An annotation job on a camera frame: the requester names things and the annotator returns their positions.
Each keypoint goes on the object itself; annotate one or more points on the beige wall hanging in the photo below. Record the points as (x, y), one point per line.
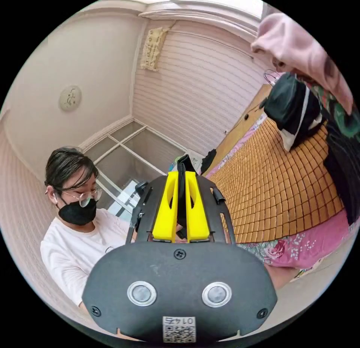
(153, 48)

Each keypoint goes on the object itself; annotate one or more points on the round ceiling lamp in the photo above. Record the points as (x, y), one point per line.
(70, 98)

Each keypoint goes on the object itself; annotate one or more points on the window with white frame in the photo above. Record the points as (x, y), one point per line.
(126, 153)

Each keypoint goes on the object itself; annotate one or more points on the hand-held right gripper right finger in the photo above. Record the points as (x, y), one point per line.
(198, 215)

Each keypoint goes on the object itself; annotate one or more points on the black long pants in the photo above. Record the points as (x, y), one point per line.
(182, 190)

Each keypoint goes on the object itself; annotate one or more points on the person's body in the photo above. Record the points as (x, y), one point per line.
(70, 255)

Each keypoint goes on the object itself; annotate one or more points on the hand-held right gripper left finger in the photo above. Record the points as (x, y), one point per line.
(164, 213)

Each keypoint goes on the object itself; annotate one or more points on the small black cloth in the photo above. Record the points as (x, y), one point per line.
(208, 160)

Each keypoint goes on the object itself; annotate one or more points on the bed with woven mat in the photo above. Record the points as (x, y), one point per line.
(267, 184)

